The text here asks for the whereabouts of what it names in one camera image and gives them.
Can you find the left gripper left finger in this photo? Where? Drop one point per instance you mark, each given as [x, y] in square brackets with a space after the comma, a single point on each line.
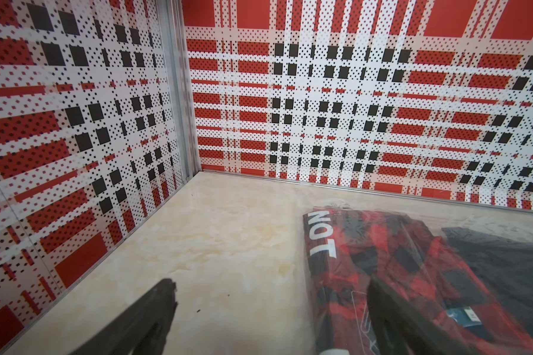
[142, 328]

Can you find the clear plastic vacuum bag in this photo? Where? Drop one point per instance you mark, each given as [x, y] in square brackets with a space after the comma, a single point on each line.
[426, 275]

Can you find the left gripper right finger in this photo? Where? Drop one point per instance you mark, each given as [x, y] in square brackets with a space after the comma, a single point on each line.
[401, 329]

